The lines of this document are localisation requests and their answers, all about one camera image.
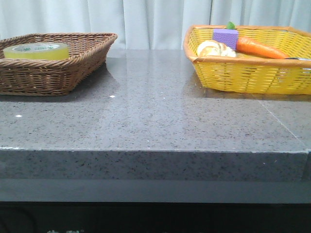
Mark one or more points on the dark object in basket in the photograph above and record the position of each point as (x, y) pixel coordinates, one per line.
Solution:
(297, 58)

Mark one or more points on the yellowish clear tape roll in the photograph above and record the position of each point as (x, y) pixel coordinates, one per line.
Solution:
(38, 51)

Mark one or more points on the yellow woven basket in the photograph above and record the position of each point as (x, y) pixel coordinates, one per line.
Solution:
(250, 74)

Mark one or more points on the orange toy carrot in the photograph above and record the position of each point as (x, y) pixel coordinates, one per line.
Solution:
(251, 46)

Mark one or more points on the toy bread roll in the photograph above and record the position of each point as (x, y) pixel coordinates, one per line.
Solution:
(214, 48)

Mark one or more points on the brown wicker basket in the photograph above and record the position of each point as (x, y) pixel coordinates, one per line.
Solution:
(25, 77)

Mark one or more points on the white curtain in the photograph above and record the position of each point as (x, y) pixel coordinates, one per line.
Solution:
(146, 24)

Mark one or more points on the purple sponge block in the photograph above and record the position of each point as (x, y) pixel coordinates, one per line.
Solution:
(226, 36)

